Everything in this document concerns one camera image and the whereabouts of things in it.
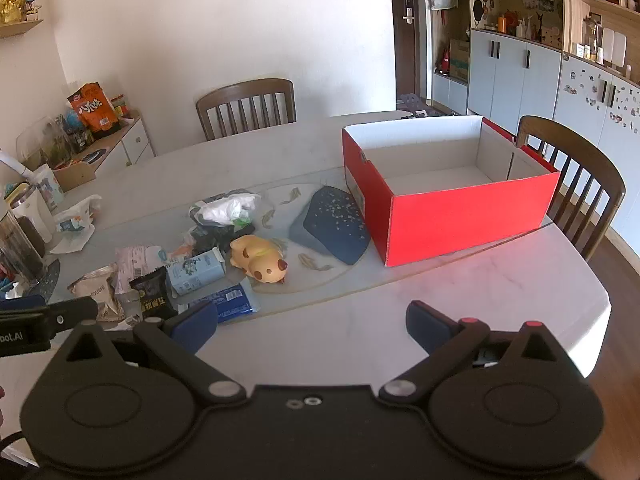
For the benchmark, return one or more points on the round dark mat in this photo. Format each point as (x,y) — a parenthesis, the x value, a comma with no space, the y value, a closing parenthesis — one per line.
(91,156)

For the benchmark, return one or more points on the yellow container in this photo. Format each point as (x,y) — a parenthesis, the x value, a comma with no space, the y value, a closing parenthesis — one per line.
(16,190)

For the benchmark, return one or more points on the red cardboard box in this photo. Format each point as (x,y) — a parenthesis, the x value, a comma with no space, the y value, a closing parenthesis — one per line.
(450,220)

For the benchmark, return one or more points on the yellow dog toy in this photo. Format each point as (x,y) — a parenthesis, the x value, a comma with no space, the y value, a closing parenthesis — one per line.
(255,256)

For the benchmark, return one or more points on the dark cloth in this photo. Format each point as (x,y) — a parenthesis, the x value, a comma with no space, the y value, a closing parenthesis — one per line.
(215,237)

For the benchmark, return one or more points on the wooden wall shelf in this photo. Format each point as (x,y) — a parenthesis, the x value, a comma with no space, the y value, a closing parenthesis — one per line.
(20,27)

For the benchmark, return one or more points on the black snack packet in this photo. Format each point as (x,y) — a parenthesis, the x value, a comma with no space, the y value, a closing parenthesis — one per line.
(152,295)

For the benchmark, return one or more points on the white paper napkin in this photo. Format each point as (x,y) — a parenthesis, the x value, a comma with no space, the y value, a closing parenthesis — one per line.
(70,242)

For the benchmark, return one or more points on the white side cabinet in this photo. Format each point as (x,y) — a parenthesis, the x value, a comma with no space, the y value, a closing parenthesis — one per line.
(135,142)

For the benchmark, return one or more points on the rolled white paper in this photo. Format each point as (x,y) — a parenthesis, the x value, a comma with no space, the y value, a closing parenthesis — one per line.
(15,162)

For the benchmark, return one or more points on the red green cans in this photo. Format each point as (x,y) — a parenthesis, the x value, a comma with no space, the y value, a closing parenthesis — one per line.
(120,106)

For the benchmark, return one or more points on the white printed plastic bag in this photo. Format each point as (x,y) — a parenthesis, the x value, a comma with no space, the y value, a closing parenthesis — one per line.
(75,215)

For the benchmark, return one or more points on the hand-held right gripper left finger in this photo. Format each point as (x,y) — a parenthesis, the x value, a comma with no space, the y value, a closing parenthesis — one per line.
(196,326)

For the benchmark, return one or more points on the printed paper cup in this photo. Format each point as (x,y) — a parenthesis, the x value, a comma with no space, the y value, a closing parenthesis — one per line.
(49,187)

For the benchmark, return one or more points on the glass jar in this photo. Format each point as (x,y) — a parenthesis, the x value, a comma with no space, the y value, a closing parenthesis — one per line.
(20,250)

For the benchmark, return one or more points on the clear plastic box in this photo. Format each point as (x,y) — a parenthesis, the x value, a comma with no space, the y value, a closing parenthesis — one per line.
(40,142)

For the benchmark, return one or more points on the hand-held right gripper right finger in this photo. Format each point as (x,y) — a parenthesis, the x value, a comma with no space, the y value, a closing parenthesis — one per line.
(425,323)

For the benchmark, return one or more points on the brown wooden chair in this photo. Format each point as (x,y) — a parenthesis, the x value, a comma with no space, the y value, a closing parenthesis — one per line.
(245,92)
(600,180)

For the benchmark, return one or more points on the gold foil snack packet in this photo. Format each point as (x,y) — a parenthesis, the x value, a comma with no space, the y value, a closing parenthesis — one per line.
(97,290)

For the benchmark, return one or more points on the blue snack packet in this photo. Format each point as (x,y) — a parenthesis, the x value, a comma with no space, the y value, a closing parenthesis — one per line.
(235,301)

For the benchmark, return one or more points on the grey white wall cabinet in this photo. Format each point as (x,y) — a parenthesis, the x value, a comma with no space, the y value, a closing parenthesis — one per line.
(505,75)

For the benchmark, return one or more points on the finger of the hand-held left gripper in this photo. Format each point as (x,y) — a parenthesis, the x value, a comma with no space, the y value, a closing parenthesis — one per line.
(75,311)
(22,303)

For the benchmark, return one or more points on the orange snack bag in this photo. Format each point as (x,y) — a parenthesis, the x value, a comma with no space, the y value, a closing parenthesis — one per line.
(95,110)

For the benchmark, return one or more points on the grey phone stand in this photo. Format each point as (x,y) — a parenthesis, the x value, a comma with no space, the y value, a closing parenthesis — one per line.
(411,101)

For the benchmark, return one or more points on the light blue milk carton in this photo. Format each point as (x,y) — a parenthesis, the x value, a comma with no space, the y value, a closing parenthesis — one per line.
(195,272)

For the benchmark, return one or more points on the white tumbler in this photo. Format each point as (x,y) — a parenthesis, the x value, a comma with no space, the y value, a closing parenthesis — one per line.
(35,215)

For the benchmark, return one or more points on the shallow cardboard tray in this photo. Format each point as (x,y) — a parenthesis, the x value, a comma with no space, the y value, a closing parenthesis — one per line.
(75,175)

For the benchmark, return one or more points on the brown cardboard carton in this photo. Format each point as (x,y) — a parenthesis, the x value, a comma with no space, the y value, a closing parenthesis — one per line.
(459,60)

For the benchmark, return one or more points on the pink packet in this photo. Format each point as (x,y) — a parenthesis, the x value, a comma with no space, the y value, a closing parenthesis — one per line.
(132,260)

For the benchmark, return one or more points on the dark brown door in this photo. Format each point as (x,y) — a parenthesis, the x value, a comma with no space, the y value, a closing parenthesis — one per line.
(400,35)

